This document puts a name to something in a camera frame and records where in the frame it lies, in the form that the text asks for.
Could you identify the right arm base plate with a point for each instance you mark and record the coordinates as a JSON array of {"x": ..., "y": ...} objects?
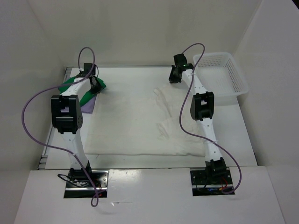
[{"x": 204, "y": 186}]

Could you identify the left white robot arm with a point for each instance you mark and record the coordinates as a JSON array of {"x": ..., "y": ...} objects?
[{"x": 67, "y": 118}]

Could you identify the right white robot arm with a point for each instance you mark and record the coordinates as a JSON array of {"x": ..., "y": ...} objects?
[{"x": 202, "y": 111}]

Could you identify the purple t shirt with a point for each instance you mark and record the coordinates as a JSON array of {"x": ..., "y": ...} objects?
[{"x": 89, "y": 106}]

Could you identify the green t shirt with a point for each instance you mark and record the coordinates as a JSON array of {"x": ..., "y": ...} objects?
[{"x": 82, "y": 89}]

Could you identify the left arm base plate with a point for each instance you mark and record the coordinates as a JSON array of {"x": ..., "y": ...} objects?
[{"x": 80, "y": 186}]

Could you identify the white t shirt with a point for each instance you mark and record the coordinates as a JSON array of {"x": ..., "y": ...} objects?
[{"x": 157, "y": 124}]

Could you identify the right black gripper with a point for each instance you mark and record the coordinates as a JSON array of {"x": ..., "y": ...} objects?
[{"x": 172, "y": 79}]

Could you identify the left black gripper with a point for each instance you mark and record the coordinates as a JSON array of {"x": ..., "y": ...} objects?
[{"x": 98, "y": 89}]

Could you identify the white plastic basket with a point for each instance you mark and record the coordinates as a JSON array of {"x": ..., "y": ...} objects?
[{"x": 220, "y": 74}]

